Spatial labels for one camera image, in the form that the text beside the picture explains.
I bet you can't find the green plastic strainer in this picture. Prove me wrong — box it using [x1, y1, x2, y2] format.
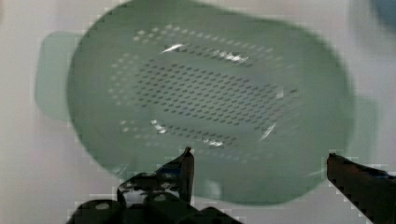
[35, 0, 381, 207]

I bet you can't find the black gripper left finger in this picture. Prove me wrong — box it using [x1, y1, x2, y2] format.
[66, 147, 242, 224]

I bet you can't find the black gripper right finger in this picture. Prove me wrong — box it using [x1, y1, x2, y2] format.
[326, 153, 396, 224]

